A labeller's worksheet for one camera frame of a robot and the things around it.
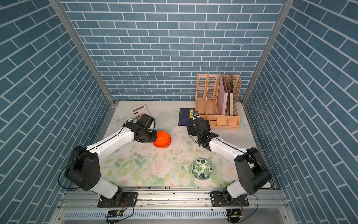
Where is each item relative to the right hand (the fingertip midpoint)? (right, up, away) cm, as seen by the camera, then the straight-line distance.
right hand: (197, 123), depth 90 cm
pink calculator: (-46, +8, +21) cm, 51 cm away
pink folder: (+16, +18, -2) cm, 24 cm away
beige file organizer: (+12, +17, +30) cm, 37 cm away
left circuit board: (-45, -46, -18) cm, 67 cm away
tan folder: (+22, +17, -1) cm, 28 cm away
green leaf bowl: (-46, +1, +12) cm, 47 cm away
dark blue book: (-8, +5, +22) cm, 24 cm away
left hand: (-25, -9, -3) cm, 27 cm away
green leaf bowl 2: (+2, -28, -6) cm, 28 cm away
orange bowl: (-22, -10, -2) cm, 24 cm away
